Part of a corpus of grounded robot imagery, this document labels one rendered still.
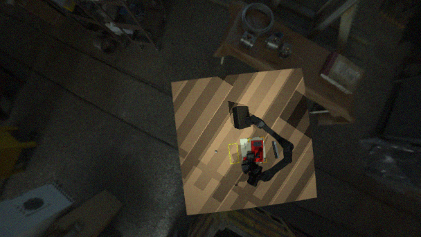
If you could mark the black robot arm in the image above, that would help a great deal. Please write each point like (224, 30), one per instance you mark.
(267, 174)

